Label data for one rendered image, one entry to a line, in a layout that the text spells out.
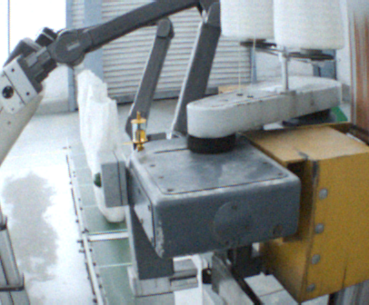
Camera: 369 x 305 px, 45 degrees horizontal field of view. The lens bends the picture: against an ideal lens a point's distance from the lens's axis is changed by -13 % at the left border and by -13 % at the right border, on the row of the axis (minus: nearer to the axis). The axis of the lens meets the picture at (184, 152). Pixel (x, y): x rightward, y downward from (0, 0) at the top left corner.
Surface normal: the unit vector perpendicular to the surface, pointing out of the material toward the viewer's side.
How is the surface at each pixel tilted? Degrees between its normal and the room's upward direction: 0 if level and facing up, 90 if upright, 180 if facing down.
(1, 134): 115
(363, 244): 90
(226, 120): 90
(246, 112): 90
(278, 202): 90
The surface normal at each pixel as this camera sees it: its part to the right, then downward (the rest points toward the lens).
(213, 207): 0.26, 0.26
